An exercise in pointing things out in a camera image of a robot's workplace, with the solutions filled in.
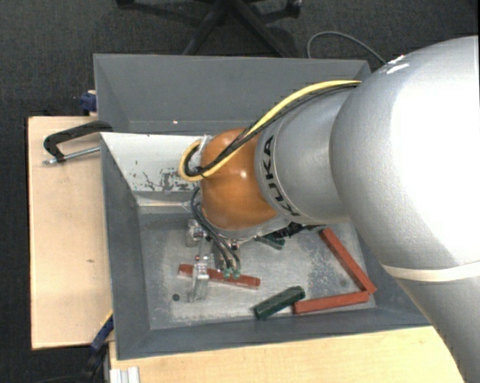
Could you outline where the pale wood board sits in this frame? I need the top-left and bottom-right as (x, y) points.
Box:
(23, 114), (115, 350)

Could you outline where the grey metal bin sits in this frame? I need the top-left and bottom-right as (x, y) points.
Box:
(92, 42), (432, 361)

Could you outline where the dark green flat block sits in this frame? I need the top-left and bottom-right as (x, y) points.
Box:
(252, 285), (308, 321)

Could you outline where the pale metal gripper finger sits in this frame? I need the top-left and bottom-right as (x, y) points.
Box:
(185, 262), (202, 304)
(198, 261), (212, 300)

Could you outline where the red-brown flat block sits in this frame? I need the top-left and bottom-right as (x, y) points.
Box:
(318, 225), (379, 297)
(177, 260), (262, 294)
(291, 290), (372, 316)

